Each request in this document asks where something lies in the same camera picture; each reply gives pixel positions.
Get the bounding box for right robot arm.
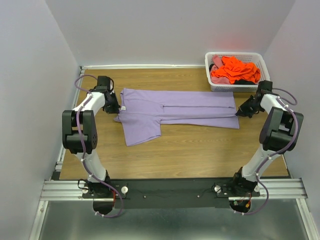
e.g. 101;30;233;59
229;80;304;196

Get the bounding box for aluminium frame rail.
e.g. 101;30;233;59
40;178;308;201

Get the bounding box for purple t shirt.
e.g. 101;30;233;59
114;88;240;147

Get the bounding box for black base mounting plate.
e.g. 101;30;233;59
79;177;260;214

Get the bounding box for orange t shirt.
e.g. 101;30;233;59
209;56;261;84

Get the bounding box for pink t shirt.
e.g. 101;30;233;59
210;54;230;85

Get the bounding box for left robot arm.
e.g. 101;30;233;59
62;74;121;198

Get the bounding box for white plastic laundry basket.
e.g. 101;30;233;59
204;52;270;92

